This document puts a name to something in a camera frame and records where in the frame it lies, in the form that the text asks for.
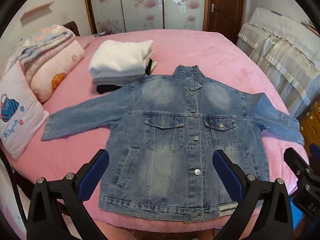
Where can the brown wooden door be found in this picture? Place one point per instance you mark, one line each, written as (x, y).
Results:
(225, 5)

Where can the folded grey knit sweater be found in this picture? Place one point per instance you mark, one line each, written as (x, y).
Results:
(112, 80)

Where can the stack of folded clothes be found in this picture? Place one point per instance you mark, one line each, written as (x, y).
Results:
(120, 57)

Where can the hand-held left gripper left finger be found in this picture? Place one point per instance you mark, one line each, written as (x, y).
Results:
(93, 173)

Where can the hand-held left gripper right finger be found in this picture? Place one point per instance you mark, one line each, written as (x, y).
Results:
(227, 177)

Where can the dark wooden headboard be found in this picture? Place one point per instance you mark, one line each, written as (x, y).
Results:
(72, 27)

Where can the wooden wall shelf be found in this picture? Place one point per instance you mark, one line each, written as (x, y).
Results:
(36, 10)

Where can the floral sliding wardrobe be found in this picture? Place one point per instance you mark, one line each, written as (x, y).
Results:
(150, 2)

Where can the pink bed blanket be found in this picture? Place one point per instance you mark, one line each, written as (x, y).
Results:
(200, 52)

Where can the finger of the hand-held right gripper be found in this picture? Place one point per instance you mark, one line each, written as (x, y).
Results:
(296, 162)
(316, 151)

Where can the folded black garment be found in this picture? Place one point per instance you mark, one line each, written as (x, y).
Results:
(107, 88)

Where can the pink printed pillow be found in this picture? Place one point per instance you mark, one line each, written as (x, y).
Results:
(18, 112)

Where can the lace-covered furniture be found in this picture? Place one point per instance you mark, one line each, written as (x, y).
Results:
(282, 55)

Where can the folded floral quilt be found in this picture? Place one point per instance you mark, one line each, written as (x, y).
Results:
(37, 42)

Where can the folded pink quilt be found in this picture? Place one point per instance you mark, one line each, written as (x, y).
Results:
(53, 67)

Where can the wooden cabinet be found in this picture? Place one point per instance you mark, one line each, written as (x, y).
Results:
(311, 127)

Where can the blue denim jacket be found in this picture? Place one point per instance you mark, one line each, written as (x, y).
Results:
(165, 135)

